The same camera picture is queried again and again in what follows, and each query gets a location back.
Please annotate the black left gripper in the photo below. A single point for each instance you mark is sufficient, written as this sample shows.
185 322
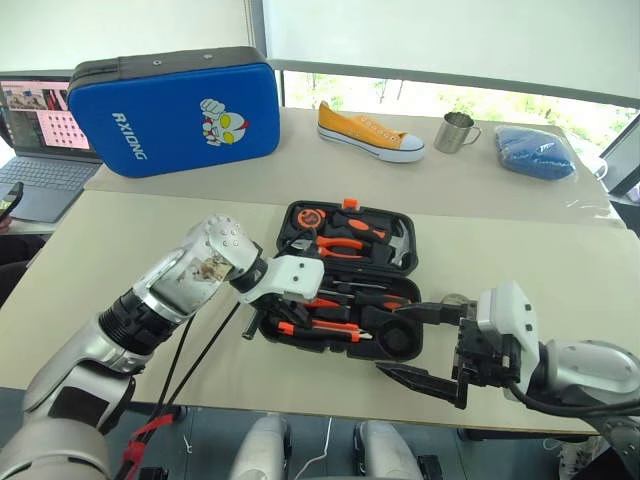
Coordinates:
270 310

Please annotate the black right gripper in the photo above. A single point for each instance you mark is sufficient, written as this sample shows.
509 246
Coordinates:
482 355

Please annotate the orange voltage tester pen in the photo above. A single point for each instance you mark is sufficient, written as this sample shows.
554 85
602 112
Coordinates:
325 303

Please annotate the orange black utility knife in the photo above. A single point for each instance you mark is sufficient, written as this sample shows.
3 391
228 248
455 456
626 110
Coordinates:
330 334

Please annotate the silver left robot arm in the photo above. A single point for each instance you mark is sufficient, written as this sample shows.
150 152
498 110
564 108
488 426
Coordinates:
75 360

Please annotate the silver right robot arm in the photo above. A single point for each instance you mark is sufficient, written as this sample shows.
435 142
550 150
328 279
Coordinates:
590 365

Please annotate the black tool case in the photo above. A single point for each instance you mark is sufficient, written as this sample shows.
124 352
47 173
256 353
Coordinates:
395 340

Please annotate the bystander bare hand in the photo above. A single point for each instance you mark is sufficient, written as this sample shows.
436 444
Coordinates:
3 225

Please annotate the black electrical tape roll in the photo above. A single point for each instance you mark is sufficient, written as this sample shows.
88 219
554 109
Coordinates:
452 296

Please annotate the orange black tape measure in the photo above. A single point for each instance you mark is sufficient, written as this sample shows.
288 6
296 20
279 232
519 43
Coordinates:
310 218

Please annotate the grey rounded robot leg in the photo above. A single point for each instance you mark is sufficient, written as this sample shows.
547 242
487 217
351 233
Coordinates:
260 447
385 450

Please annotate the yellow canvas sneaker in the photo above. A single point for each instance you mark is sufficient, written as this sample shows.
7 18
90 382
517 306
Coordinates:
360 130

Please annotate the stainless steel mug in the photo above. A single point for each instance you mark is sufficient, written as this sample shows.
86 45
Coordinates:
450 135

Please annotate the blue folded cloth bundle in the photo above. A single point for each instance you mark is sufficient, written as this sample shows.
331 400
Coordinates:
530 152

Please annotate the blue RXIONG cartoon case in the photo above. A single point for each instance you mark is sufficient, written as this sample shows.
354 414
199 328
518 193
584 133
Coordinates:
165 125

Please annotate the white ceramic cup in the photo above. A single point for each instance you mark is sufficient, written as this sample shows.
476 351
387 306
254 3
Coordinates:
601 169

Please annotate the person in dark clothes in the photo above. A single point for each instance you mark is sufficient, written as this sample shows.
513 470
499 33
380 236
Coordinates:
17 265

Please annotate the black computer monitor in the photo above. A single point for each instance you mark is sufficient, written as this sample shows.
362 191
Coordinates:
625 160

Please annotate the grey open laptop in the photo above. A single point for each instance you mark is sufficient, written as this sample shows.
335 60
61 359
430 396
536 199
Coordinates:
45 175

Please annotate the black smartphone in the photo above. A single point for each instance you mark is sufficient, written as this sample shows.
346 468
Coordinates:
10 200

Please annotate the wide white roller blind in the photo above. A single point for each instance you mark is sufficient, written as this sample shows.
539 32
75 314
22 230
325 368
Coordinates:
450 30

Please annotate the narrow white roller blind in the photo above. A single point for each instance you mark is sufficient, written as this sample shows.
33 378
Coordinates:
125 25

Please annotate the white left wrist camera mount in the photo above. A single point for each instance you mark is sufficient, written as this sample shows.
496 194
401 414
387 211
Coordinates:
295 275

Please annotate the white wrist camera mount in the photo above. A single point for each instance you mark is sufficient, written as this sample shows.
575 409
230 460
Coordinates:
510 310
295 275

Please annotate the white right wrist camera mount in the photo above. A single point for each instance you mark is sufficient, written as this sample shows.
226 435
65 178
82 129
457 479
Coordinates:
510 310

